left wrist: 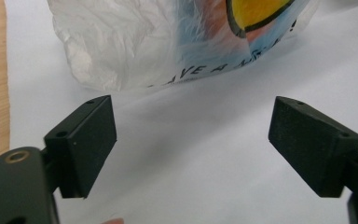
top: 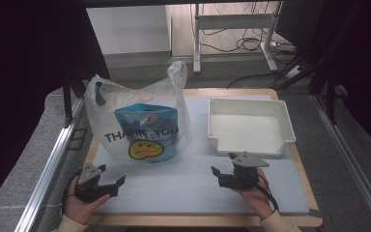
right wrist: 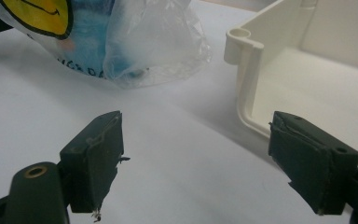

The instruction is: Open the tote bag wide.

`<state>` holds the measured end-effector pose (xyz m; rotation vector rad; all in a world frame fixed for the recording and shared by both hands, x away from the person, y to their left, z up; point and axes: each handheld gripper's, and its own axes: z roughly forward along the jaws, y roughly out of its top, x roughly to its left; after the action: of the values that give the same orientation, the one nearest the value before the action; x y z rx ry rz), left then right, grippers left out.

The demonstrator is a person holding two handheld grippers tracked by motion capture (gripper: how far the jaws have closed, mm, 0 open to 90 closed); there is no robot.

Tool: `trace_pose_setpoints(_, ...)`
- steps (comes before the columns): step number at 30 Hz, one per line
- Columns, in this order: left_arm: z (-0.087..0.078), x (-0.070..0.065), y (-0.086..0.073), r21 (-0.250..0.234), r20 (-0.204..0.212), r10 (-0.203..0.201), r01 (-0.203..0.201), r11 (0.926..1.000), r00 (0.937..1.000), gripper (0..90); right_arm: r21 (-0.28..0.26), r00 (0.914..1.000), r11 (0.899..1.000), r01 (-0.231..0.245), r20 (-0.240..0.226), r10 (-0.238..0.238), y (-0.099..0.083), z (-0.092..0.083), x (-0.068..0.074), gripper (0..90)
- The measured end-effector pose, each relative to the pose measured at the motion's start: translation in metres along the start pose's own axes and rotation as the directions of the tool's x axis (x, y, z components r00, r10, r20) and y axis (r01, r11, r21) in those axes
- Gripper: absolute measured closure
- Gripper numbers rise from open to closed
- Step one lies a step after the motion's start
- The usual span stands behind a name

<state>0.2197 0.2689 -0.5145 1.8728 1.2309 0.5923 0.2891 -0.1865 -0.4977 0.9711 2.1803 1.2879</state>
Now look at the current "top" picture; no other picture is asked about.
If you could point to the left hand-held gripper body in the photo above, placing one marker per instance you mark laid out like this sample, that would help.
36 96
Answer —
88 190

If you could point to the dark curtain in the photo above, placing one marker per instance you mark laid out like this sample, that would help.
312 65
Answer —
22 80
364 64

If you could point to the blue snack pouch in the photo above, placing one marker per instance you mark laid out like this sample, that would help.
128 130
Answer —
148 122

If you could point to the white partition panel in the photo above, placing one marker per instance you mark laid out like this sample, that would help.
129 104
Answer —
128 29

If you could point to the black table bracket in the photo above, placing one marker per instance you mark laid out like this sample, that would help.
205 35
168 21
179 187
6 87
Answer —
77 138

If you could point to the white plastic shopping bag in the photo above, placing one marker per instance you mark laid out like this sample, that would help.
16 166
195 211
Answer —
106 119

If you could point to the person's right hand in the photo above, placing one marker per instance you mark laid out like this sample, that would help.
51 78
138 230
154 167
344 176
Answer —
257 199

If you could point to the aluminium rail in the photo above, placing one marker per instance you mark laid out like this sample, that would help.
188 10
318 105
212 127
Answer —
351 161
45 177

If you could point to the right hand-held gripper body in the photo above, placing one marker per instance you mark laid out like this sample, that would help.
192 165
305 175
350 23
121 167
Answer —
246 177

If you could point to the person's left hand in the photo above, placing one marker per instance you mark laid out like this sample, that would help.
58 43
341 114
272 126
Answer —
77 209

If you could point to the white power strip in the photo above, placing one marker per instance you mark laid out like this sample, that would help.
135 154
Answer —
293 72

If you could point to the black stand legs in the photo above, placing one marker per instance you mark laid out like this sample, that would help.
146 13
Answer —
67 103
330 96

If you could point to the white plastic tray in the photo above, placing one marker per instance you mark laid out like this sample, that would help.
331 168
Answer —
248 129

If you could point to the pale blue table mat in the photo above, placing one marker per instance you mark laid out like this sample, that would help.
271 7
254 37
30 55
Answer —
180 190

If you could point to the white metal desk frame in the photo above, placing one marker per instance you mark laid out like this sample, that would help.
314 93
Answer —
232 22

